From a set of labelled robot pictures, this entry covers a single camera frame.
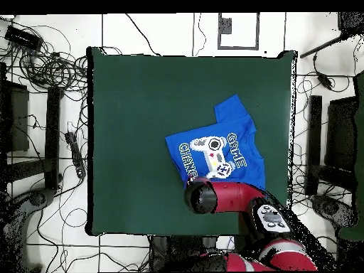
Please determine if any blue shirt with white print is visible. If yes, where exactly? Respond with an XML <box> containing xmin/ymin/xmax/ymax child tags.
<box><xmin>164</xmin><ymin>94</ymin><xmax>267</xmax><ymax>191</ymax></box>

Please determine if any black flat panel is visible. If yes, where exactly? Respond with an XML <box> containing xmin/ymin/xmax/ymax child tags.
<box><xmin>0</xmin><ymin>80</ymin><xmax>30</xmax><ymax>153</ymax></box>
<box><xmin>325</xmin><ymin>96</ymin><xmax>359</xmax><ymax>171</ymax></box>

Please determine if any dark green table cloth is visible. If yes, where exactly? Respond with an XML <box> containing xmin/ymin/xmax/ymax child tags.
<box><xmin>86</xmin><ymin>46</ymin><xmax>298</xmax><ymax>237</ymax></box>

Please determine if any black power strip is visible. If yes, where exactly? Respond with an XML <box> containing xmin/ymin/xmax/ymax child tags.
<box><xmin>64</xmin><ymin>131</ymin><xmax>87</xmax><ymax>179</ymax></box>

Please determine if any black stand bar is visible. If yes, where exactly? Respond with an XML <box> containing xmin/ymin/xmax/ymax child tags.
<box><xmin>44</xmin><ymin>86</ymin><xmax>62</xmax><ymax>190</ymax></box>
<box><xmin>308</xmin><ymin>95</ymin><xmax>323</xmax><ymax>196</ymax></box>

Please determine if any small dark grey square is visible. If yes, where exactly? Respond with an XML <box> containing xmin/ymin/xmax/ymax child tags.
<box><xmin>220</xmin><ymin>17</ymin><xmax>232</xmax><ymax>35</ymax></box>

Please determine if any black stand base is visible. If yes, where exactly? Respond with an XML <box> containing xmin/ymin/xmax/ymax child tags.
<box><xmin>310</xmin><ymin>194</ymin><xmax>356</xmax><ymax>228</ymax></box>
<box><xmin>0</xmin><ymin>187</ymin><xmax>56</xmax><ymax>272</ymax></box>

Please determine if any black rod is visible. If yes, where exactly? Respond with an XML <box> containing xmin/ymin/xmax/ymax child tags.
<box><xmin>299</xmin><ymin>33</ymin><xmax>346</xmax><ymax>59</ymax></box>

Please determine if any black speckled block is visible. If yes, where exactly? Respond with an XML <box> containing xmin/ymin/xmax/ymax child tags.
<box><xmin>337</xmin><ymin>11</ymin><xmax>364</xmax><ymax>36</ymax></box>

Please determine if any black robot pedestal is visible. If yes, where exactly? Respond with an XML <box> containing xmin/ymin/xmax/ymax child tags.
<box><xmin>149</xmin><ymin>235</ymin><xmax>228</xmax><ymax>272</ymax></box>

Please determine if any thin black cable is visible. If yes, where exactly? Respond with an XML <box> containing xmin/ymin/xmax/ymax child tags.
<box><xmin>193</xmin><ymin>12</ymin><xmax>208</xmax><ymax>57</ymax></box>

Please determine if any long black cable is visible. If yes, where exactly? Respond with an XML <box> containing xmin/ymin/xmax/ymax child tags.
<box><xmin>124</xmin><ymin>13</ymin><xmax>162</xmax><ymax>57</ymax></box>

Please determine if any grey square frame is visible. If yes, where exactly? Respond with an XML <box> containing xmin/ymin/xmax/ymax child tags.
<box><xmin>218</xmin><ymin>12</ymin><xmax>260</xmax><ymax>50</ymax></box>

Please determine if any coiled black cable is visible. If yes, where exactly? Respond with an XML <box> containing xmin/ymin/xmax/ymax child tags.
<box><xmin>19</xmin><ymin>50</ymin><xmax>89</xmax><ymax>93</ymax></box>

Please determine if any black inline cable adapter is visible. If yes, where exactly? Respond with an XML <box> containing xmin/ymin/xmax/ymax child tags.
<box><xmin>316</xmin><ymin>71</ymin><xmax>334</xmax><ymax>90</ymax></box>

